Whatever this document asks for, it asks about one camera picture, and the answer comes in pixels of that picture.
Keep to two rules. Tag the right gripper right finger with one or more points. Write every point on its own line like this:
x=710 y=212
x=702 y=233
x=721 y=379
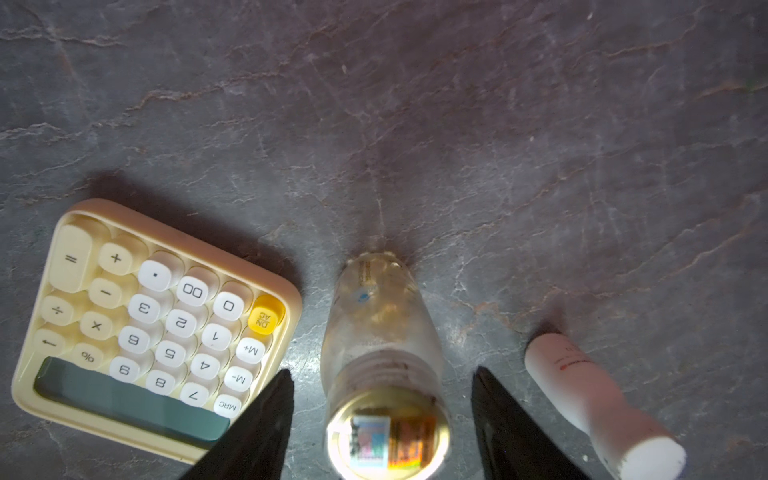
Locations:
x=511 y=444

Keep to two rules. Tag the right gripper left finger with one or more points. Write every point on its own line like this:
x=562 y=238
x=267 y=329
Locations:
x=255 y=446

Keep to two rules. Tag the clear amber pill bottle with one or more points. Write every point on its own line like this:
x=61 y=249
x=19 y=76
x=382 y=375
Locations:
x=381 y=370

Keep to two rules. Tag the white pill bottle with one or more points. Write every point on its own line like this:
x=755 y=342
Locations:
x=630 y=443

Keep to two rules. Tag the yellow calculator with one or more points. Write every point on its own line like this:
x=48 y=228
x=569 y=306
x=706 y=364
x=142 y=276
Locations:
x=147 y=336

